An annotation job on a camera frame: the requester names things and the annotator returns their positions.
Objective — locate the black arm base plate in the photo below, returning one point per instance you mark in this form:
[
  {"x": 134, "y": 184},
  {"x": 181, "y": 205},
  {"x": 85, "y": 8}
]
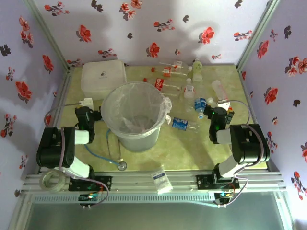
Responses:
[
  {"x": 105, "y": 183},
  {"x": 204, "y": 182}
]

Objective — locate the blue stethoscope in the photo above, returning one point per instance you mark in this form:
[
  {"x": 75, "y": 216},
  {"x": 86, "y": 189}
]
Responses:
[{"x": 122, "y": 165}]

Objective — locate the green drink bottle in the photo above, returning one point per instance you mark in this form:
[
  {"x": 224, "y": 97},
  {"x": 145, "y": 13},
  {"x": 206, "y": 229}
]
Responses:
[{"x": 197, "y": 70}]

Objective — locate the clear bottle blue label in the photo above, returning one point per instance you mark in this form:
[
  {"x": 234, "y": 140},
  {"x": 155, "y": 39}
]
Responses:
[
  {"x": 180, "y": 124},
  {"x": 199, "y": 104}
]

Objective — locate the red-cap bottle orange label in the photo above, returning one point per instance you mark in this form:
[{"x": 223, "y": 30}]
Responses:
[{"x": 166, "y": 72}]

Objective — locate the small circuit board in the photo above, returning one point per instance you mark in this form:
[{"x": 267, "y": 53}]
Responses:
[
  {"x": 224, "y": 195},
  {"x": 88, "y": 197}
]

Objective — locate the grey mesh waste bin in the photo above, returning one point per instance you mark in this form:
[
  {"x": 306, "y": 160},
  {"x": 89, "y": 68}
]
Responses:
[{"x": 139, "y": 143}]

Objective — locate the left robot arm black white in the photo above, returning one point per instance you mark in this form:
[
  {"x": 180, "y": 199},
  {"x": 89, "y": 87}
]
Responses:
[{"x": 50, "y": 148}]

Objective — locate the clear tape roll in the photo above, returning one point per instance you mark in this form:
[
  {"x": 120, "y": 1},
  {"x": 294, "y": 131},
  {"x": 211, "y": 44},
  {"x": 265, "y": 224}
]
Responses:
[{"x": 45, "y": 185}]

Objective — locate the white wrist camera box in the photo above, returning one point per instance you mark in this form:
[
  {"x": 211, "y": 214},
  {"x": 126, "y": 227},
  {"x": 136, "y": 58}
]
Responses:
[
  {"x": 86, "y": 102},
  {"x": 223, "y": 103}
]

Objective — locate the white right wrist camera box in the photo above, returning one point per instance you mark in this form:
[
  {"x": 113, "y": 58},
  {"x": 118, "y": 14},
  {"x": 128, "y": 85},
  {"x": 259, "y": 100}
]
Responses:
[{"x": 223, "y": 103}]

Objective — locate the white plastic storage box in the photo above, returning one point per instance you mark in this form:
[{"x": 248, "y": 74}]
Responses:
[{"x": 103, "y": 76}]

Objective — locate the small white blue-label packet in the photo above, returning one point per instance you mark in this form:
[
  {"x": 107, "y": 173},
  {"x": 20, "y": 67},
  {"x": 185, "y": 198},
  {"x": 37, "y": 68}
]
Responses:
[{"x": 161, "y": 180}]

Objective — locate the clear bottle red-white label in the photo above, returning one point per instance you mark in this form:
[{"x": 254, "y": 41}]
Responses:
[{"x": 177, "y": 64}]

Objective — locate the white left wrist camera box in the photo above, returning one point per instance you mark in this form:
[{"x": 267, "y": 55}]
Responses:
[{"x": 86, "y": 102}]

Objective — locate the red-cap cola bottle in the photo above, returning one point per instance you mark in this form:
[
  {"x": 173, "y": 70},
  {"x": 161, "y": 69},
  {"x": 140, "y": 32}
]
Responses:
[{"x": 159, "y": 83}]

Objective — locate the aluminium frame post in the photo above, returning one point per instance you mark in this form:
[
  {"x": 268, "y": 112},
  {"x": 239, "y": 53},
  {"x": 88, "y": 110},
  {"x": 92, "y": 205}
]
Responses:
[
  {"x": 259, "y": 31},
  {"x": 48, "y": 31}
]

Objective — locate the aluminium table rail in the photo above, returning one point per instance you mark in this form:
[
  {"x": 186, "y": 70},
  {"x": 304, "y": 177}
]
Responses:
[{"x": 134, "y": 182}]

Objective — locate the clear plastic bin liner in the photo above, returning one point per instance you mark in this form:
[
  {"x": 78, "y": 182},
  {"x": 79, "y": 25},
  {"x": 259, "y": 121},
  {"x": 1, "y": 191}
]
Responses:
[{"x": 168, "y": 105}]

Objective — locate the small white-cap bottle red label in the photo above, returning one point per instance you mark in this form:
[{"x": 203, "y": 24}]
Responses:
[{"x": 189, "y": 90}]

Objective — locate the clear unlabelled plastic bottle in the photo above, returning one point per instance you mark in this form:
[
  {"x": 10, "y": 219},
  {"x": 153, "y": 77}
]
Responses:
[{"x": 218, "y": 88}]

